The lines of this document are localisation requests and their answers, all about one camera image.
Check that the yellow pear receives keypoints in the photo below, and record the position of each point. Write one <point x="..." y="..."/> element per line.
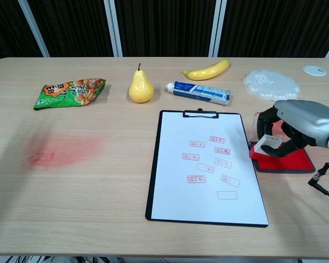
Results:
<point x="141" y="90"/>

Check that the yellow banana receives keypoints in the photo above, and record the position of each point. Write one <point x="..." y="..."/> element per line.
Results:
<point x="205" y="72"/>

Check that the red ink pad clear lid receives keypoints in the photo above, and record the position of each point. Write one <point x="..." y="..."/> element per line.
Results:
<point x="290" y="164"/>

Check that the white stamped paper sheet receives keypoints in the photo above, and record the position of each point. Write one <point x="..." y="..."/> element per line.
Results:
<point x="181" y="191"/>

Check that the green snack bag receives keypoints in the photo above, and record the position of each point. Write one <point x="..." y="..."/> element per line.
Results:
<point x="68" y="94"/>

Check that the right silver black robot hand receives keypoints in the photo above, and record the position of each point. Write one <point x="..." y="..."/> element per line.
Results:
<point x="304" y="115"/>

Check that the blue white toothpaste tube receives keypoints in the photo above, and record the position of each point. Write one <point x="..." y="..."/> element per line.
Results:
<point x="197" y="91"/>

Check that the black clipboard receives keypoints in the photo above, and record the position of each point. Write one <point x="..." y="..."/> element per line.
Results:
<point x="148" y="215"/>

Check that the red white stamp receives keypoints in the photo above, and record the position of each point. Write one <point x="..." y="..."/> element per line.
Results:
<point x="270" y="141"/>

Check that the white flower-shaped plastic palette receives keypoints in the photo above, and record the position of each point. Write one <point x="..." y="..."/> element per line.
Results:
<point x="271" y="86"/>

